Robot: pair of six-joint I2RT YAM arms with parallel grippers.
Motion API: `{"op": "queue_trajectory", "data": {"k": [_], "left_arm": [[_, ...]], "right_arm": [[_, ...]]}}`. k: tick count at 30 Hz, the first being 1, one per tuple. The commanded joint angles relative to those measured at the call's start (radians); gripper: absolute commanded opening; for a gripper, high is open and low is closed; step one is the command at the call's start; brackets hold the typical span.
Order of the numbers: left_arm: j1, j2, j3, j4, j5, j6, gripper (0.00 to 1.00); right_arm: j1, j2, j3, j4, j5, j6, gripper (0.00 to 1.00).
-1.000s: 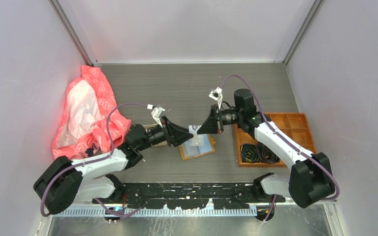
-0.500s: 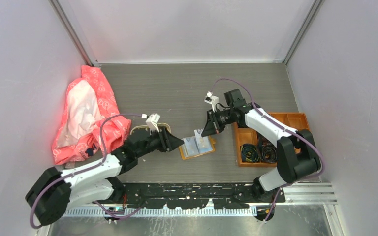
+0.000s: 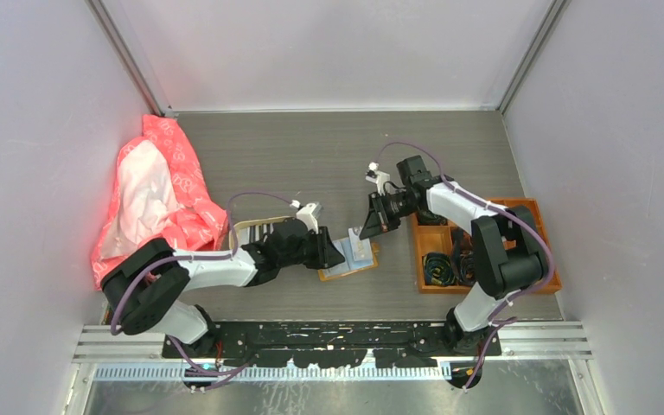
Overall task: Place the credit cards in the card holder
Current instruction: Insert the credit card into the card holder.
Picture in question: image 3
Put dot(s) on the rolled dark belt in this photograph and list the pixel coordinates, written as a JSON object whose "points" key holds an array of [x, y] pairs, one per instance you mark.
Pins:
{"points": [[462, 260], [438, 269]]}

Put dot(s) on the rolled dark belt right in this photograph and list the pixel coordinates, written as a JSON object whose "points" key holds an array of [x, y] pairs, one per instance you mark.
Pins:
{"points": [[462, 260]]}

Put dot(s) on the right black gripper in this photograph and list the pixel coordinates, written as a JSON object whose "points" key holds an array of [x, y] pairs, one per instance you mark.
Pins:
{"points": [[378, 221]]}

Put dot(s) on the rolled dark belt left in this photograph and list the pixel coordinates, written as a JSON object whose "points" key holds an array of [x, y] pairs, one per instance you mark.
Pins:
{"points": [[438, 269]]}

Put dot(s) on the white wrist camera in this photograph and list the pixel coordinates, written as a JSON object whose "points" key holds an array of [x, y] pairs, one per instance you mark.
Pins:
{"points": [[378, 177], [308, 213]]}

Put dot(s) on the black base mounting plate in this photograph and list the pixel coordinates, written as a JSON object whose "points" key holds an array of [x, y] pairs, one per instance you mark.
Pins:
{"points": [[230, 349]]}

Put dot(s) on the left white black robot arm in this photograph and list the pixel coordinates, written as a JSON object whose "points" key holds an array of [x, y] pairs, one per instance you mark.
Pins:
{"points": [[143, 290]]}

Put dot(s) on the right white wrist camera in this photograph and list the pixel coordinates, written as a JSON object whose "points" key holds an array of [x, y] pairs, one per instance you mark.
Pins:
{"points": [[378, 177]]}

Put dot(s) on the cards in beige tray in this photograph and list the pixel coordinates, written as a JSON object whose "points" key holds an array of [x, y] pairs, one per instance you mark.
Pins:
{"points": [[253, 233]]}

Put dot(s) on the white patterned card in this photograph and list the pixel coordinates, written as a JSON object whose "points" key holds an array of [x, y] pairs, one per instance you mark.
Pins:
{"points": [[361, 249]]}

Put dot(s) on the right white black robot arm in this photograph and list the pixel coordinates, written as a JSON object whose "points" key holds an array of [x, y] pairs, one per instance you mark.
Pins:
{"points": [[510, 258]]}

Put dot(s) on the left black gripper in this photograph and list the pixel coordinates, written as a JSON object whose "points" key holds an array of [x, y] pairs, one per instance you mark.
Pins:
{"points": [[327, 254]]}

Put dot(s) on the pink white crumpled cloth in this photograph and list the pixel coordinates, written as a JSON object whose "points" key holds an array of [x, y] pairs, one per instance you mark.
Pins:
{"points": [[158, 191]]}

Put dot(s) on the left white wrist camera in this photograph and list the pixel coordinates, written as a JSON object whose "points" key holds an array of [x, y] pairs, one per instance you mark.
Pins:
{"points": [[308, 213]]}

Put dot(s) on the orange leather card holder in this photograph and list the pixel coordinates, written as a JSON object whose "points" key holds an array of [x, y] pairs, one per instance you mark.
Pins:
{"points": [[351, 265]]}

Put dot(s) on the beige oval card tray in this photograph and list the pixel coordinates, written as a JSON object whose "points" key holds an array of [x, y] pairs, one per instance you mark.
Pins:
{"points": [[275, 240]]}

